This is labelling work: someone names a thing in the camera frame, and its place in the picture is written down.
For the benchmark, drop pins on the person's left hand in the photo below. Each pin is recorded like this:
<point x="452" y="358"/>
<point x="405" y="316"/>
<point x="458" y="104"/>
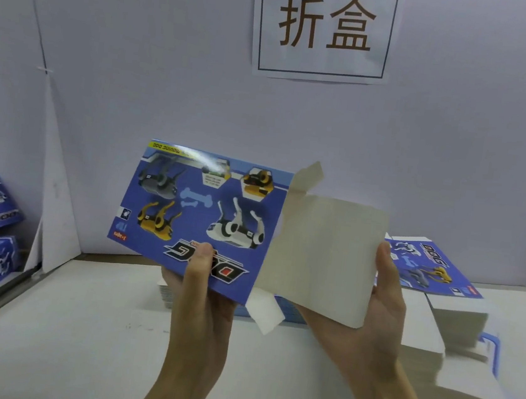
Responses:
<point x="197" y="322"/>

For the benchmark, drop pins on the person's right hand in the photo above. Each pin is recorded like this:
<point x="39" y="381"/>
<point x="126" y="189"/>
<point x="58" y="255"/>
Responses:
<point x="362" y="327"/>

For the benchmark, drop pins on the stack of boxes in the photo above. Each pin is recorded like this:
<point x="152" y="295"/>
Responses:
<point x="163" y="290"/>
<point x="452" y="370"/>

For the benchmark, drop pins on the blue dog-print cardboard box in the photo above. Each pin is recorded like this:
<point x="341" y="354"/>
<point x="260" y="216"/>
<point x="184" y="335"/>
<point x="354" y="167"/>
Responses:
<point x="204" y="214"/>

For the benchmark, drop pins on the white paper wall sign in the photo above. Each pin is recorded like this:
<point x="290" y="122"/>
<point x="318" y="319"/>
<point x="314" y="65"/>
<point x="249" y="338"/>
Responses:
<point x="321" y="63"/>

